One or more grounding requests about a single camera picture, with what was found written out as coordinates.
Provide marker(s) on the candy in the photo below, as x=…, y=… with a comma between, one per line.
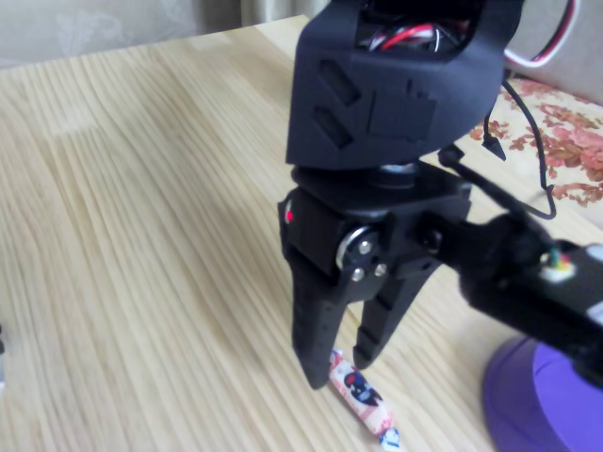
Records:
x=360, y=386

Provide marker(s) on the floral patterned cloth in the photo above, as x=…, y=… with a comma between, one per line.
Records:
x=575, y=132

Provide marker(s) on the white lace curtain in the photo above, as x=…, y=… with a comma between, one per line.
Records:
x=94, y=28

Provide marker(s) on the beige folded curtain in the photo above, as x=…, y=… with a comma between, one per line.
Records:
x=282, y=11

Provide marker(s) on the purple bowl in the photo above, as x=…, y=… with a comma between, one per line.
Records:
x=513, y=400

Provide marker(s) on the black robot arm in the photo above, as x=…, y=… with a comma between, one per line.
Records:
x=400, y=103

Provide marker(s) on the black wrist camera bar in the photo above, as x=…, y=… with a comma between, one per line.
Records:
x=518, y=282

